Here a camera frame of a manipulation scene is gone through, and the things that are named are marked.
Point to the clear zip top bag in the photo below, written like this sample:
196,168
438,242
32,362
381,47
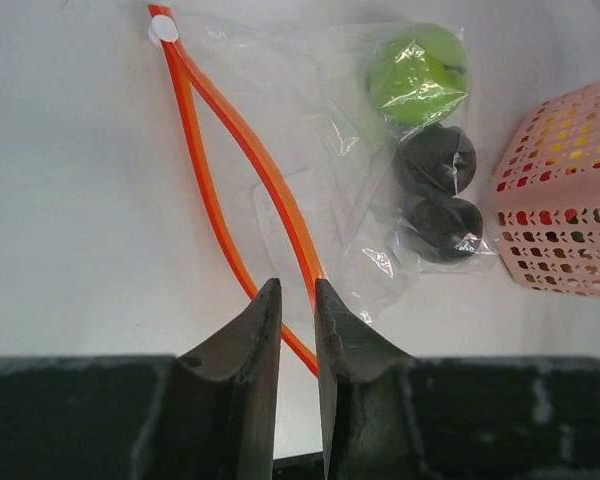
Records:
294,165

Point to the light green fake apple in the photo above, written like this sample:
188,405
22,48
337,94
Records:
420,77

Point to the black fake fruit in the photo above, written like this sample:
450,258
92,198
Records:
443,230
437,159

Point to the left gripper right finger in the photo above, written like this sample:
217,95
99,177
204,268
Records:
388,415

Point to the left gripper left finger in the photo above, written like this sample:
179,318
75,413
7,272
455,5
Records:
208,414

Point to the pink plastic basket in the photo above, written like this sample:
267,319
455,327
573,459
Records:
546,196

